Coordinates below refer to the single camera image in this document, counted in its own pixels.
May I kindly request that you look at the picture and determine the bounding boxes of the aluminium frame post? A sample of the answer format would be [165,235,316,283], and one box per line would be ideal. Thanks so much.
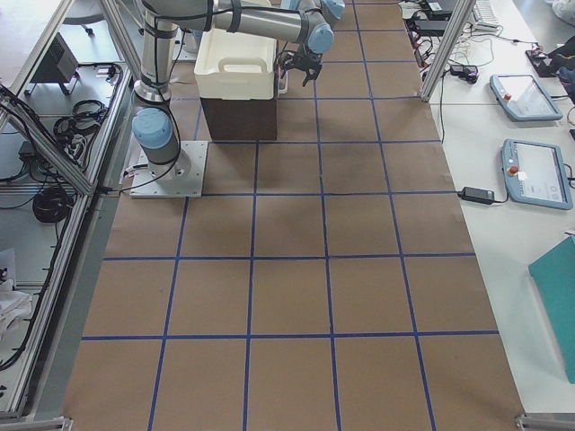
[420,0,475,102]

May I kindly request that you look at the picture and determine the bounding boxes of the teal box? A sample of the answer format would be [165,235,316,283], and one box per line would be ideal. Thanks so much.
[528,235,574,383]

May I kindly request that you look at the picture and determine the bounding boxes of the black power adapter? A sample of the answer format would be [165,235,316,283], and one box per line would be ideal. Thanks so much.
[457,187,495,205]

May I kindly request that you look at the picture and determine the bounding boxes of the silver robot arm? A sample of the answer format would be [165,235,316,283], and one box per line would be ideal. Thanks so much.
[280,0,345,23]
[132,1,345,180]

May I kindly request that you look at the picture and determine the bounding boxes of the near teach pendant tablet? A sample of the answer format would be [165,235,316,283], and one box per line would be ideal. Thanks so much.
[500,138,573,210]

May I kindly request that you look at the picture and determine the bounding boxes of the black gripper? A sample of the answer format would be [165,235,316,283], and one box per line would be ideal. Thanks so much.
[284,48,323,87]

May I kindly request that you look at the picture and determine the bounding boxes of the wooden drawer with white handle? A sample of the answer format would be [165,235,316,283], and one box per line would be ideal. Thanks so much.
[278,67,288,94]

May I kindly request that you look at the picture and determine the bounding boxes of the teach pendant tablet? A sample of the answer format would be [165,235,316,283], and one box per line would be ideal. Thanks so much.
[500,138,573,210]
[490,75,563,121]

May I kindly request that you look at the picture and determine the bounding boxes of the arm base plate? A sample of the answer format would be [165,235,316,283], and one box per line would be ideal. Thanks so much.
[128,141,208,198]

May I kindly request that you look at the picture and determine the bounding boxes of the far teach pendant tablet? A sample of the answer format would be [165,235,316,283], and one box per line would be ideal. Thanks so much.
[490,75,563,121]

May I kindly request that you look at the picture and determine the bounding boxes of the dark wooden drawer cabinet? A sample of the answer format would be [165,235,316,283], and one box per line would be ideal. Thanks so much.
[200,98,278,141]

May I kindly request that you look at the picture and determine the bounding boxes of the white foam tray box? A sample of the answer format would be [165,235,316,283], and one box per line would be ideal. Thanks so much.
[194,29,277,101]

